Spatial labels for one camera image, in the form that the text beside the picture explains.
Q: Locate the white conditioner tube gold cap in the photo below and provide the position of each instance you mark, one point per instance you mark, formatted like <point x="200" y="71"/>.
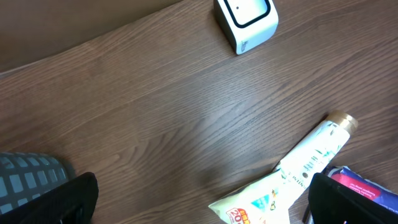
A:
<point x="314" y="152"/>

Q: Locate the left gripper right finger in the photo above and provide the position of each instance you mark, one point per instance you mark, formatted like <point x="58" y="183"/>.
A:
<point x="334" y="203"/>

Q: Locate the white barcode scanner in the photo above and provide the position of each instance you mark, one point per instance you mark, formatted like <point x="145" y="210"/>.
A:
<point x="246" y="23"/>

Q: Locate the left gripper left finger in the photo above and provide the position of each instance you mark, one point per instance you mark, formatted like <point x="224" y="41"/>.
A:
<point x="73" y="202"/>

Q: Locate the cream snack bag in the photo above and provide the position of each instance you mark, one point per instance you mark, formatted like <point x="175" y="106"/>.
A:
<point x="263" y="201"/>

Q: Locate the grey plastic shopping basket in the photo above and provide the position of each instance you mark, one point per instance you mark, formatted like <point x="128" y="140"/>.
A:
<point x="26" y="176"/>

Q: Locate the red purple liners pack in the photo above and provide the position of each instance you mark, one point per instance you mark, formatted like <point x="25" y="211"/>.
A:
<point x="371" y="190"/>

